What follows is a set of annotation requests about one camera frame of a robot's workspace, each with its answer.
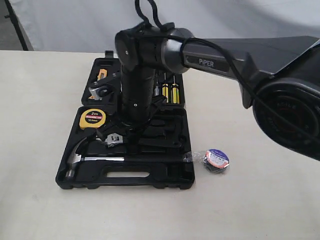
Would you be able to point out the claw hammer black handle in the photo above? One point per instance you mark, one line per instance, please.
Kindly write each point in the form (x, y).
(75, 158)

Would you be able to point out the yellow tape measure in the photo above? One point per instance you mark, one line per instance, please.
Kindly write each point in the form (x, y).
(92, 118)

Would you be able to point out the adjustable wrench black handle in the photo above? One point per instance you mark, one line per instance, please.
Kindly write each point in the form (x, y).
(115, 139)

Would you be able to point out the yellow black screwdriver right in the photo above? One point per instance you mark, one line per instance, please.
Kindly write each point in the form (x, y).
(175, 96)

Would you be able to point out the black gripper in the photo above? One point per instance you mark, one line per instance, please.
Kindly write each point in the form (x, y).
(134, 116)

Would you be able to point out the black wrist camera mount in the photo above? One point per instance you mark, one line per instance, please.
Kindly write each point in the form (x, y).
(113, 83)

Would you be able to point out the black metal stand leg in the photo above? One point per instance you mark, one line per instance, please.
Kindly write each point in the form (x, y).
(20, 32)

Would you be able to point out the black plastic tool case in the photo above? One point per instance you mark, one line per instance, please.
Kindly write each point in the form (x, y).
(169, 123)

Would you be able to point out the yellow black screwdriver left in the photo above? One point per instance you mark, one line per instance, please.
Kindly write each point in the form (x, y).
(165, 87)

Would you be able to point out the black electrical tape roll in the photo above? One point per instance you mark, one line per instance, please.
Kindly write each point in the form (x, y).
(213, 160)

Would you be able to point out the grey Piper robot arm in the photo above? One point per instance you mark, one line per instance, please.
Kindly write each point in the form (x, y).
(279, 78)

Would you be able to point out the yellow black screwdriver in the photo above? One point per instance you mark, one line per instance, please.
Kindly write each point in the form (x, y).
(165, 87)
(175, 96)

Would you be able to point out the orange utility knife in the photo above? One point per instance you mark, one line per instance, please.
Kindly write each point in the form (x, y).
(100, 77)

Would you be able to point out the clear handled tester screwdriver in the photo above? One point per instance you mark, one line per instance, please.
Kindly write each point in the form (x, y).
(156, 91)

